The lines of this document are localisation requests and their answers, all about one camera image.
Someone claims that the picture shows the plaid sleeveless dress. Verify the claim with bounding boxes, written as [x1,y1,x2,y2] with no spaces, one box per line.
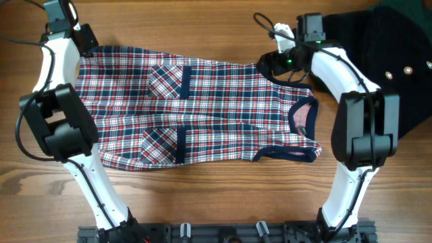
[76,46,322,171]

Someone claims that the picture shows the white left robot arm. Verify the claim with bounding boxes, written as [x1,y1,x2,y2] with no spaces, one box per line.
[19,20,149,242]

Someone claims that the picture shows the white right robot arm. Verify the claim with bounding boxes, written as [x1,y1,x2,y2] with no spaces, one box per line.
[263,15,400,242]

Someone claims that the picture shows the black knit jacket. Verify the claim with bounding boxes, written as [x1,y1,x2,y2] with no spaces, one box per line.
[323,7,431,138]

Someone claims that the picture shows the green garment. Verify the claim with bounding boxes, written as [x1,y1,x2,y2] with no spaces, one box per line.
[369,0,431,32]

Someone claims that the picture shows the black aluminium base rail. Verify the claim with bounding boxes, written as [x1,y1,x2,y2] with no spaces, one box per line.
[76,221,378,243]

